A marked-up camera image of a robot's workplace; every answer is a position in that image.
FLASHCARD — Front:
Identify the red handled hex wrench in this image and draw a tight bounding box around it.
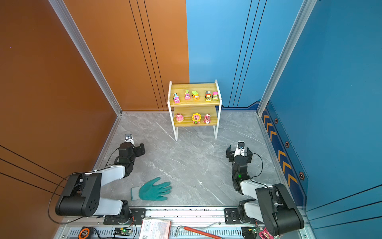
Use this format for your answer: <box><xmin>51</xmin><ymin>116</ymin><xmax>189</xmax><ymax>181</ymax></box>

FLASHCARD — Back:
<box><xmin>174</xmin><ymin>226</ymin><xmax>223</xmax><ymax>239</ymax></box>

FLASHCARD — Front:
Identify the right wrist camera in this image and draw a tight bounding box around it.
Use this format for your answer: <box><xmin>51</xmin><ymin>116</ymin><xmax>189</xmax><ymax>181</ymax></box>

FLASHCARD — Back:
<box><xmin>234</xmin><ymin>141</ymin><xmax>245</xmax><ymax>156</ymax></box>

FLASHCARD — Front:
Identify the orange toy car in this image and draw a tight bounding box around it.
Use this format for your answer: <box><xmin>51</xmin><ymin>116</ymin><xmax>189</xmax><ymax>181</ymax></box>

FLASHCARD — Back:
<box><xmin>192</xmin><ymin>91</ymin><xmax>200</xmax><ymax>101</ymax></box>

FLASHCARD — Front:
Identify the green rubber work glove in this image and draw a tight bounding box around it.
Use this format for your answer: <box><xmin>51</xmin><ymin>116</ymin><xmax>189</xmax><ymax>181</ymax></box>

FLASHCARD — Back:
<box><xmin>131</xmin><ymin>177</ymin><xmax>172</xmax><ymax>201</ymax></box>

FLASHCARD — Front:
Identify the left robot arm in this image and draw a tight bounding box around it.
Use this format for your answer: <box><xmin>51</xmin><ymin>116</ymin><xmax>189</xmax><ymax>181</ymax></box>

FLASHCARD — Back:
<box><xmin>55</xmin><ymin>142</ymin><xmax>145</xmax><ymax>224</ymax></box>

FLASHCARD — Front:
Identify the pink yellow flower toy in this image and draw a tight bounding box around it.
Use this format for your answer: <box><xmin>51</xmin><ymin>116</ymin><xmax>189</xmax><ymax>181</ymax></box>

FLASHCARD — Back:
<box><xmin>192</xmin><ymin>113</ymin><xmax>202</xmax><ymax>124</ymax></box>

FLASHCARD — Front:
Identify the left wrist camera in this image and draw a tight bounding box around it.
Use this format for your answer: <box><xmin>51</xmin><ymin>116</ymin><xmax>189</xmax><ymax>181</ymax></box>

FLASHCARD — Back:
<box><xmin>124</xmin><ymin>133</ymin><xmax>135</xmax><ymax>145</ymax></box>

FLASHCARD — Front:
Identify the orange tape measure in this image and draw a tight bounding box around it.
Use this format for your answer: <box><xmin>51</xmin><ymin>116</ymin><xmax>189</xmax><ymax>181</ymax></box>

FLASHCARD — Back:
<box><xmin>78</xmin><ymin>227</ymin><xmax>93</xmax><ymax>239</ymax></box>

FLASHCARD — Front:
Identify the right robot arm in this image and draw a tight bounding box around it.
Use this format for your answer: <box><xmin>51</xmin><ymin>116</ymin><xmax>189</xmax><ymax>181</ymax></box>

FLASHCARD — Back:
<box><xmin>225</xmin><ymin>141</ymin><xmax>304</xmax><ymax>237</ymax></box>

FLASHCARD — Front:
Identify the pink bear toy yellow base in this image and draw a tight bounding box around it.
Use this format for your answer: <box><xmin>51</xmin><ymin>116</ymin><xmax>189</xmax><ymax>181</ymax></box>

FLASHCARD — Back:
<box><xmin>175</xmin><ymin>113</ymin><xmax>184</xmax><ymax>122</ymax></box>

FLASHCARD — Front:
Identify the plastic bag with papers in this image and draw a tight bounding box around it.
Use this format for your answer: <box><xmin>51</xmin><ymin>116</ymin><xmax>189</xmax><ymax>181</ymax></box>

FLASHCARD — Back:
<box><xmin>139</xmin><ymin>219</ymin><xmax>172</xmax><ymax>239</ymax></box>

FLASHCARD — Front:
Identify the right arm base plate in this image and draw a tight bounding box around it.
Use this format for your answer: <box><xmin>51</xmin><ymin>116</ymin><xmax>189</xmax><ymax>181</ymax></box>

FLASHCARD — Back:
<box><xmin>224</xmin><ymin>207</ymin><xmax>264</xmax><ymax>225</ymax></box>

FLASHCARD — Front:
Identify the green circuit board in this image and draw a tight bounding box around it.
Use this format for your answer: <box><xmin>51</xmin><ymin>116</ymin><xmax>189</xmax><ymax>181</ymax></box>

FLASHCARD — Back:
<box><xmin>113</xmin><ymin>227</ymin><xmax>132</xmax><ymax>237</ymax></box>

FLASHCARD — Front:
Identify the pink green toy car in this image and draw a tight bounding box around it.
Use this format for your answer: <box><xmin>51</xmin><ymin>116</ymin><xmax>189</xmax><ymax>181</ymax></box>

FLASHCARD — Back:
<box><xmin>185</xmin><ymin>89</ymin><xmax>191</xmax><ymax>100</ymax></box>

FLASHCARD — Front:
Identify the pink strawberry bear toy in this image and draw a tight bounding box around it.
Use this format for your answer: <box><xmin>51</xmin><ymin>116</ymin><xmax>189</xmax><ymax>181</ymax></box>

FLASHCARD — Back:
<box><xmin>204</xmin><ymin>114</ymin><xmax>211</xmax><ymax>124</ymax></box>

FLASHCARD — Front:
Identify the pink green toy vehicle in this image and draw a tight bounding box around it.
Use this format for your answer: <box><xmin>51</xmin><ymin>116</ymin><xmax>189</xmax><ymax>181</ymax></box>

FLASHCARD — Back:
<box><xmin>212</xmin><ymin>91</ymin><xmax>219</xmax><ymax>101</ymax></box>

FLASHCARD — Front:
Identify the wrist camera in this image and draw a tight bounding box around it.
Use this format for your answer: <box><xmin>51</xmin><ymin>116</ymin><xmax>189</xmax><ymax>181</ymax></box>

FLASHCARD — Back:
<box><xmin>234</xmin><ymin>141</ymin><xmax>245</xmax><ymax>156</ymax></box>
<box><xmin>124</xmin><ymin>133</ymin><xmax>135</xmax><ymax>145</ymax></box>

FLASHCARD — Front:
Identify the green orange toy truck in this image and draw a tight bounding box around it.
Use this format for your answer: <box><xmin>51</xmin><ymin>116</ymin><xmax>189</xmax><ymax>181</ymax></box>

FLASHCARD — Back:
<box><xmin>205</xmin><ymin>91</ymin><xmax>211</xmax><ymax>102</ymax></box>

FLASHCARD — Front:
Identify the pink snack packet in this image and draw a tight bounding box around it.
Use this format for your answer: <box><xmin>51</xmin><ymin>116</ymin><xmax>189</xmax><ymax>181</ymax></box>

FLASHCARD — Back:
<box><xmin>258</xmin><ymin>229</ymin><xmax>273</xmax><ymax>239</ymax></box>

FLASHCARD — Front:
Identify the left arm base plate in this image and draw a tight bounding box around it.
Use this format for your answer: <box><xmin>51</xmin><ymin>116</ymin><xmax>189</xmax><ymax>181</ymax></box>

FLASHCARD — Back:
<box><xmin>103</xmin><ymin>208</ymin><xmax>146</xmax><ymax>225</ymax></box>

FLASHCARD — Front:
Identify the yellow wooden two-tier shelf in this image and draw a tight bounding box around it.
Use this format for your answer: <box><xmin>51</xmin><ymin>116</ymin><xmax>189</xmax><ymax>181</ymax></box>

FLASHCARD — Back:
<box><xmin>167</xmin><ymin>80</ymin><xmax>222</xmax><ymax>140</ymax></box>

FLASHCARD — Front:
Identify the small board right edge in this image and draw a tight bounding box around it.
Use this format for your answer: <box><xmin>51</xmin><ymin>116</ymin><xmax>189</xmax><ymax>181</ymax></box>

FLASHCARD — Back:
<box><xmin>241</xmin><ymin>227</ymin><xmax>258</xmax><ymax>239</ymax></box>

